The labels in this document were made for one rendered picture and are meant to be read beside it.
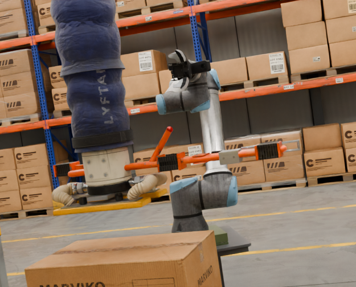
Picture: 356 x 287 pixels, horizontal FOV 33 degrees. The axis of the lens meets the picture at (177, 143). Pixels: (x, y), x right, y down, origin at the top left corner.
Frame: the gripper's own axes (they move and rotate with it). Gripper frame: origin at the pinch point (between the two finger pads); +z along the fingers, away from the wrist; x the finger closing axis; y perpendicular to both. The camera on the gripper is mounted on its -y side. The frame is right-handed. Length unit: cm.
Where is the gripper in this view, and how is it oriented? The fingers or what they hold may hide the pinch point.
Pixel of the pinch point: (179, 69)
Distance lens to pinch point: 231.7
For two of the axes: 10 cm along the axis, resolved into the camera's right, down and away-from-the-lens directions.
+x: -1.5, -9.9, -0.5
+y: -9.5, 1.2, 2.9
